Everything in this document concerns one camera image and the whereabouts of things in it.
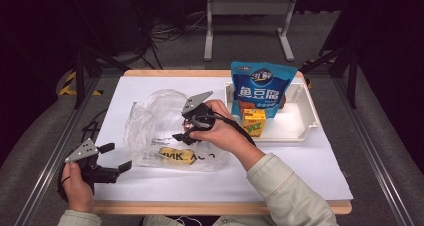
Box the black floor cable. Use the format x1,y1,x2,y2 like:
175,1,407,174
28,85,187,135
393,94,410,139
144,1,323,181
80,108,108,146

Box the blue snack pouch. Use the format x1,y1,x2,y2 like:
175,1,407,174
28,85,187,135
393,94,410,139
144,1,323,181
230,60,299,120

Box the person's left hand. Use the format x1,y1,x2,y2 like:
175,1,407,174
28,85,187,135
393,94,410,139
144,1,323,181
60,161,95,214

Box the white plastic tray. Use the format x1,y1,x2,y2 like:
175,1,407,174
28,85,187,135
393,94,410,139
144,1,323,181
223,81,320,144

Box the right hand-held gripper black cable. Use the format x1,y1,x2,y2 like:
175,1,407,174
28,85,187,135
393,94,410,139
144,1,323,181
196,112,257,148

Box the yellow drink carton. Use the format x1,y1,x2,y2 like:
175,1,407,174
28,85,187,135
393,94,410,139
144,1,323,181
241,108,268,138

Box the person's right hand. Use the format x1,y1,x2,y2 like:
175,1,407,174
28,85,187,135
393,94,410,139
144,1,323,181
189,99,249,154

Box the clear smiley print plastic bag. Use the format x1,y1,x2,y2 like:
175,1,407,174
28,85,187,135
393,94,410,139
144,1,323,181
123,89,231,173

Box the yellow black striped tape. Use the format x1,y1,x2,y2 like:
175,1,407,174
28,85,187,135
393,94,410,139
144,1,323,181
58,70,101,97

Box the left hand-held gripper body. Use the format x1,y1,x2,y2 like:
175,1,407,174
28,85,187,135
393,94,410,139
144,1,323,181
64,138,120,185

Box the grey metal frame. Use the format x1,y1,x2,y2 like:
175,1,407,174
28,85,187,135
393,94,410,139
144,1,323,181
203,0,299,63

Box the bundle of black cables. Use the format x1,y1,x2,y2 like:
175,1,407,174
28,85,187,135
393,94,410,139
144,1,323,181
126,12,208,70

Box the person's pale jacket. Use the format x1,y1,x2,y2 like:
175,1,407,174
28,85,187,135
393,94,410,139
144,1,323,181
143,214,278,226

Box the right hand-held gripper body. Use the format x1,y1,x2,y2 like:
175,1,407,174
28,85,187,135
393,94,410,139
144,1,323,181
181,90,217,136

